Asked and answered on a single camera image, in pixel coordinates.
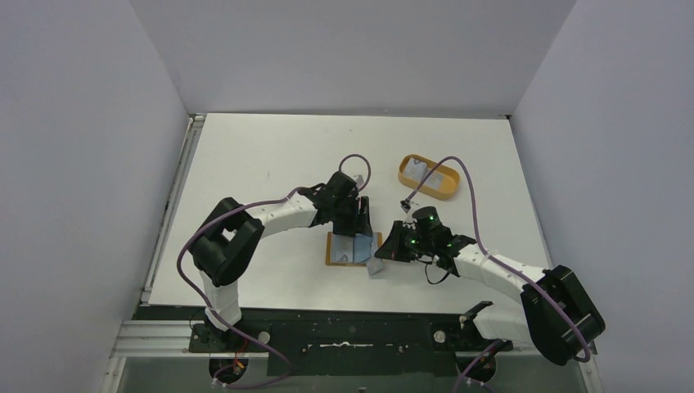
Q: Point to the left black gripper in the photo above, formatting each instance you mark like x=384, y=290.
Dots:
x=358, y=223

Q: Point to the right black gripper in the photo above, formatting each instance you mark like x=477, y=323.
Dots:
x=405, y=247

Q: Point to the silver credit card carried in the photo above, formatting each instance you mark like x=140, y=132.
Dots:
x=373, y=264

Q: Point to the yellow leather card holder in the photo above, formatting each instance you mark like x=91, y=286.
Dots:
x=358, y=251

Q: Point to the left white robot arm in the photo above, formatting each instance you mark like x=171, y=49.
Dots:
x=223, y=246

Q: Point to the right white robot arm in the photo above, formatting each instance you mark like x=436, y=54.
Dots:
x=555, y=314

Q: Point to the silver card in holder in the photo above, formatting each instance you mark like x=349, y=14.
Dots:
x=342, y=250

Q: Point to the silver credit card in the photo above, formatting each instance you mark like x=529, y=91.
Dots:
x=415, y=169

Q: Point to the orange oval tray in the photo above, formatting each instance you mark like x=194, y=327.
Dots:
x=449, y=187

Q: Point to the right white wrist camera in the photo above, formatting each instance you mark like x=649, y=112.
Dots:
x=409, y=206

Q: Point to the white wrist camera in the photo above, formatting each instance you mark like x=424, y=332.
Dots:
x=409, y=206
x=360, y=181

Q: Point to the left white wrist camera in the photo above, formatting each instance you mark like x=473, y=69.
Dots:
x=360, y=181

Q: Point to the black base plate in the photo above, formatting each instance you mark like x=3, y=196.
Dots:
x=328, y=343

